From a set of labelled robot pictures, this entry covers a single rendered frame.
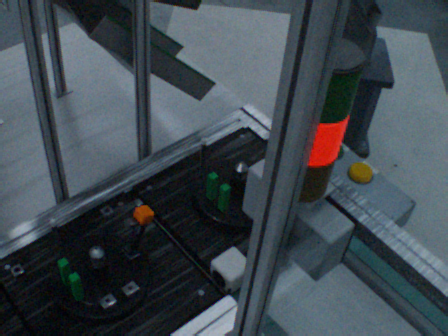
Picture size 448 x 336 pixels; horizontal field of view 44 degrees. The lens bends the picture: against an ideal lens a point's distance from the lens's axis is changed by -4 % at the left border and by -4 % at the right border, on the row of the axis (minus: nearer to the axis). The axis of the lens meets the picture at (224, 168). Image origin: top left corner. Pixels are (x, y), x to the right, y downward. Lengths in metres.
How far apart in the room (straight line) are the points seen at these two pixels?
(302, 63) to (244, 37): 1.04
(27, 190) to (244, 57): 0.61
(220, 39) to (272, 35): 0.14
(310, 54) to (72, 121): 0.85
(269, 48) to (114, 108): 0.43
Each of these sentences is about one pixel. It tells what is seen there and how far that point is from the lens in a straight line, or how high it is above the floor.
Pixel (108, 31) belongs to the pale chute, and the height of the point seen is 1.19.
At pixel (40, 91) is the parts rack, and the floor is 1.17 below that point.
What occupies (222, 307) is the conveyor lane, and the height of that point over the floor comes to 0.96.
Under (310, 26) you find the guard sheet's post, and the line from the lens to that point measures 0.40.
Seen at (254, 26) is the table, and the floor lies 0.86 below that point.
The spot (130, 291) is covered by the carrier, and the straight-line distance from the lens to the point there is 0.77.
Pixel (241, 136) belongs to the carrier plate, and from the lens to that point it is 1.01.
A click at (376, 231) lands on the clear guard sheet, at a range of 0.46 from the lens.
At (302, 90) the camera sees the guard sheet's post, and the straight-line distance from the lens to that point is 0.43.
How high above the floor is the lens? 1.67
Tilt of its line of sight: 47 degrees down
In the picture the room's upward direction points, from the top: 6 degrees clockwise
